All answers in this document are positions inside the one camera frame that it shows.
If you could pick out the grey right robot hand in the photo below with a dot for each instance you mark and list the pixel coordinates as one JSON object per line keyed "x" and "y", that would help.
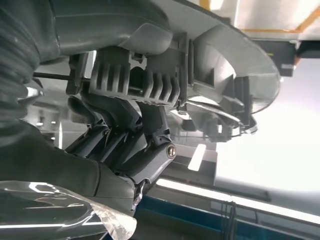
{"x": 50, "y": 159}

